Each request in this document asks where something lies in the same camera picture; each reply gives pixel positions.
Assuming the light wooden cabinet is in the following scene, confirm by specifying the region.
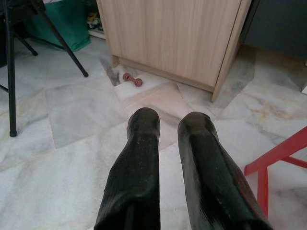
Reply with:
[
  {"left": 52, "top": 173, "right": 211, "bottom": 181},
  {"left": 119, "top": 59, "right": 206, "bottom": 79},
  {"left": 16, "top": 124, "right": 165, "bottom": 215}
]
[{"left": 95, "top": 0, "right": 251, "bottom": 103}]

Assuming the green bag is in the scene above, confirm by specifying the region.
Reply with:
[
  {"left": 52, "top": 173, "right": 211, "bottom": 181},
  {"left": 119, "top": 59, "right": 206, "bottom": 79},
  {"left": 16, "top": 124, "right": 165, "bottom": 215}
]
[{"left": 31, "top": 0, "right": 92, "bottom": 52}]

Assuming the red plastic stool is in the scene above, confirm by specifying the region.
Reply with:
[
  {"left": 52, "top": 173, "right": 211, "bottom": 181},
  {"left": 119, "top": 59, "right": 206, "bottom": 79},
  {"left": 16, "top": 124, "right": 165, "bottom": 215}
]
[{"left": 244, "top": 126, "right": 307, "bottom": 218}]

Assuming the black tv console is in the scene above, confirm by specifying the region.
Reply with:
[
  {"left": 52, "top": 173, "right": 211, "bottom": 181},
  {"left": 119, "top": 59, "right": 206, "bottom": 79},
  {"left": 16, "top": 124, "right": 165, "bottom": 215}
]
[{"left": 239, "top": 0, "right": 307, "bottom": 55}]

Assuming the pink dumbbell toy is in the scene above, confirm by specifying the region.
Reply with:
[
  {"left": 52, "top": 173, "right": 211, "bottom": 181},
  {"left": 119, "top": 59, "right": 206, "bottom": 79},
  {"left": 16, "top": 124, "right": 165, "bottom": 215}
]
[{"left": 122, "top": 73, "right": 144, "bottom": 87}]

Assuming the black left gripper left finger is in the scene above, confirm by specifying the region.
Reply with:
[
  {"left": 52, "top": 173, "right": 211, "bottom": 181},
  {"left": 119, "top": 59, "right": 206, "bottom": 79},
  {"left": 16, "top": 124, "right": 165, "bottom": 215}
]
[{"left": 94, "top": 107, "right": 161, "bottom": 230}]

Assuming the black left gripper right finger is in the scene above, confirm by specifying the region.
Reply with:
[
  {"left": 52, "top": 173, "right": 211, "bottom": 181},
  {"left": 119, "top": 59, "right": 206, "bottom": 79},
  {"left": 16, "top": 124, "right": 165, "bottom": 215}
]
[{"left": 177, "top": 112, "right": 276, "bottom": 230}]

